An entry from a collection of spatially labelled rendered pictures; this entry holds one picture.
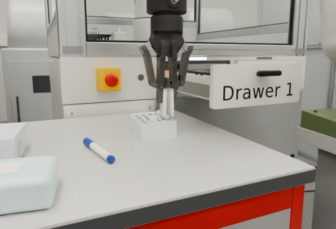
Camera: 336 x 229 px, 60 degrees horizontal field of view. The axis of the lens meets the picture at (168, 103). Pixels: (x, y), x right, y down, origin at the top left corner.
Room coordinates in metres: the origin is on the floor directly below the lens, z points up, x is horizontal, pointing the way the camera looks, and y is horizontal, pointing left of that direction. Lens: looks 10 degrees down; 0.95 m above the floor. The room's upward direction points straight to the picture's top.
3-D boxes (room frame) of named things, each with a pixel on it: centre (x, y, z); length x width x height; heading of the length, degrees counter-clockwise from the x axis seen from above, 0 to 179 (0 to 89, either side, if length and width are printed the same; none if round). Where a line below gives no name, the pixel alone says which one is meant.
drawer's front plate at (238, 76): (0.77, -0.24, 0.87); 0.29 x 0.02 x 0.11; 114
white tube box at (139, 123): (0.71, 0.04, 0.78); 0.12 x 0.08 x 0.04; 20
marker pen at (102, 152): (0.55, 0.14, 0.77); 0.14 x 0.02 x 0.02; 34
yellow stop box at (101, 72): (0.91, 0.19, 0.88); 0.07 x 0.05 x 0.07; 114
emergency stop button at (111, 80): (0.88, 0.17, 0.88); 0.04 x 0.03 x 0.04; 114
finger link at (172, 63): (0.70, -0.01, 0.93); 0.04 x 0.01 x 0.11; 20
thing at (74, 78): (1.52, 0.05, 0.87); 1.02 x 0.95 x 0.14; 114
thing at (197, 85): (0.96, -0.15, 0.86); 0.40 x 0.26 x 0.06; 24
